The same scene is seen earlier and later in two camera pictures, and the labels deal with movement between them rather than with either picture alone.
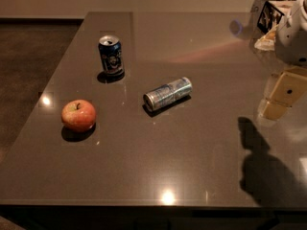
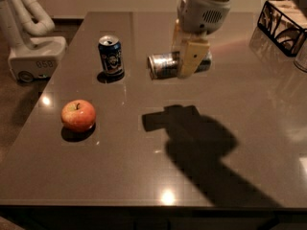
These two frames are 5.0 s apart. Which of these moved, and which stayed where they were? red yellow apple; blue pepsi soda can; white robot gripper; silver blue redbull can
Moved: silver blue redbull can; white robot gripper
Stayed: blue pepsi soda can; red yellow apple
